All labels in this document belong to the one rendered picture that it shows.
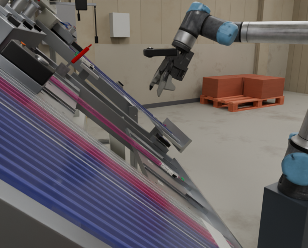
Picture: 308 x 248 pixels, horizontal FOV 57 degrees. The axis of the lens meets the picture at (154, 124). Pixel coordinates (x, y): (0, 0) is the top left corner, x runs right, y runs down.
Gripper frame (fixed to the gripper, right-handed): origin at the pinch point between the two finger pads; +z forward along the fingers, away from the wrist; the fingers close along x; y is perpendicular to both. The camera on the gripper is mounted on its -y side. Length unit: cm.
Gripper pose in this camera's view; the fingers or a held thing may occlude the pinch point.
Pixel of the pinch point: (151, 92)
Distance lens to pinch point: 106.8
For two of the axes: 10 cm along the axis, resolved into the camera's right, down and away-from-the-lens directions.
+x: -2.1, -2.6, 9.4
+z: -4.5, 8.8, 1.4
